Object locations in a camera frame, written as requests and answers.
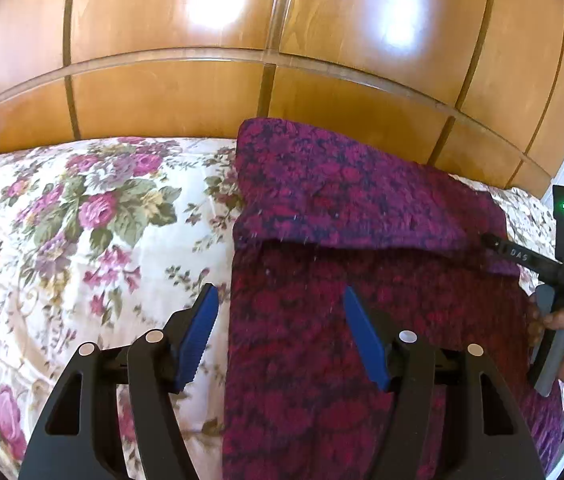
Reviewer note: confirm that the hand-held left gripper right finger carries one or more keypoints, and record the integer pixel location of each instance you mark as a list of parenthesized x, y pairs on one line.
[(367, 340)]

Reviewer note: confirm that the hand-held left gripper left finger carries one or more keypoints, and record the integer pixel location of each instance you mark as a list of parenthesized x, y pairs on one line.
[(194, 340)]

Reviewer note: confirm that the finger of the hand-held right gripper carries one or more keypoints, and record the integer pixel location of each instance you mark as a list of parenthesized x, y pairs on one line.
[(517, 252)]

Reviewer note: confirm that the dark red knit sweater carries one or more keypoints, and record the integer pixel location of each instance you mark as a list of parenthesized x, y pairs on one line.
[(312, 210)]

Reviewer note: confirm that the floral bedspread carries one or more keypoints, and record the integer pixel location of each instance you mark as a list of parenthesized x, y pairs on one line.
[(86, 235)]

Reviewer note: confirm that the wooden headboard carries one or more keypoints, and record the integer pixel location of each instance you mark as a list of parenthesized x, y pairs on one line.
[(161, 100)]

